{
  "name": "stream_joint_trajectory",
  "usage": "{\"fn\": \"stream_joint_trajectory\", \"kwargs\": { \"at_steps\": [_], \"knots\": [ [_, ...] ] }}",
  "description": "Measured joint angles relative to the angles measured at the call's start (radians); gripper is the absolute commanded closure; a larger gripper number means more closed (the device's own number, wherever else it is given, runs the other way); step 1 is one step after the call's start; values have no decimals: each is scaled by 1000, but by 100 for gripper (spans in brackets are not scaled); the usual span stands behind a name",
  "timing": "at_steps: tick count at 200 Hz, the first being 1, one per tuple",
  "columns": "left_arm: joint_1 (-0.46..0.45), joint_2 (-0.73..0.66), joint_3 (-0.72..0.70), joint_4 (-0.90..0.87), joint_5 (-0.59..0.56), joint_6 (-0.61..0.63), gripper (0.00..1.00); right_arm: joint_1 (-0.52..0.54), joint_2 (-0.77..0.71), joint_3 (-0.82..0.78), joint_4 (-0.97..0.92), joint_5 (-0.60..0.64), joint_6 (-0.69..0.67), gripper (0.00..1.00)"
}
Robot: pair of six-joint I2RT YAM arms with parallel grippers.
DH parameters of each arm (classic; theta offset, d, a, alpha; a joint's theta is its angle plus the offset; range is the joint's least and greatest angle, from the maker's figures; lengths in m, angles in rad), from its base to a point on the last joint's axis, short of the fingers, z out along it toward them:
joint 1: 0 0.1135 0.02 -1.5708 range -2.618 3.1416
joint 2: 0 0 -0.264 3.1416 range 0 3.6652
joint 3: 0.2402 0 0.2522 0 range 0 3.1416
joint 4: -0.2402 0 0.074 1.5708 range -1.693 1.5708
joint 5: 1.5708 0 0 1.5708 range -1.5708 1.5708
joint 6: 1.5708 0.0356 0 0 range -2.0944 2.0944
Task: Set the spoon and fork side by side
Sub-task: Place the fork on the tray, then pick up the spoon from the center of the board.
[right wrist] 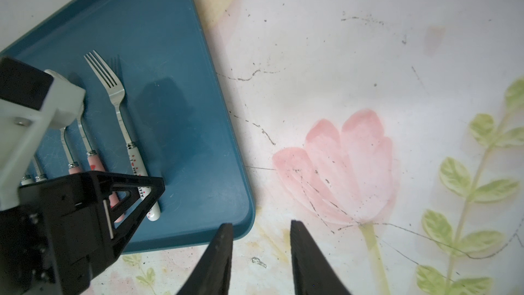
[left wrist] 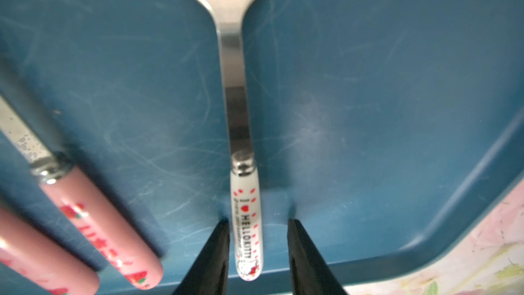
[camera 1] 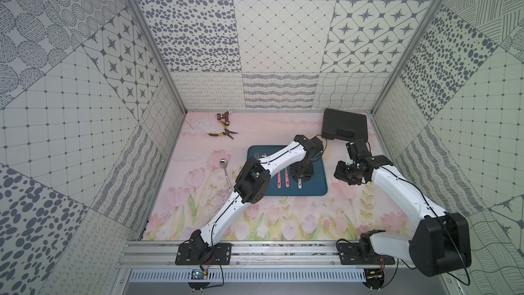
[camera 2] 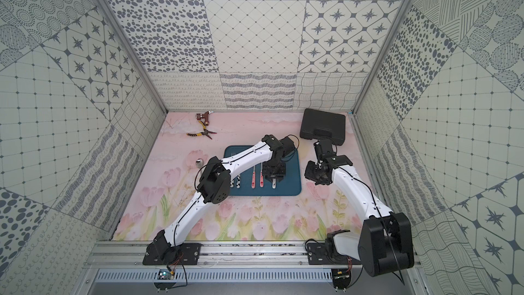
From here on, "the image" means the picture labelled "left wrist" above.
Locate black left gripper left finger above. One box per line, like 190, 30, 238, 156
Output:
173, 219, 230, 295

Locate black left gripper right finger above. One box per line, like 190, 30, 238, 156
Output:
287, 219, 347, 295

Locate pink strawberry spoon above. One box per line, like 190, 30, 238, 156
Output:
1, 99, 164, 290

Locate pink strawberry fork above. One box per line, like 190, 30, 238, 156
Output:
1, 208, 100, 295

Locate white Hello Kitty spoon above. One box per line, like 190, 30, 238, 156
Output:
197, 0, 263, 281

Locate teal plastic tray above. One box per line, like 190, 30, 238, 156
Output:
1, 0, 523, 294

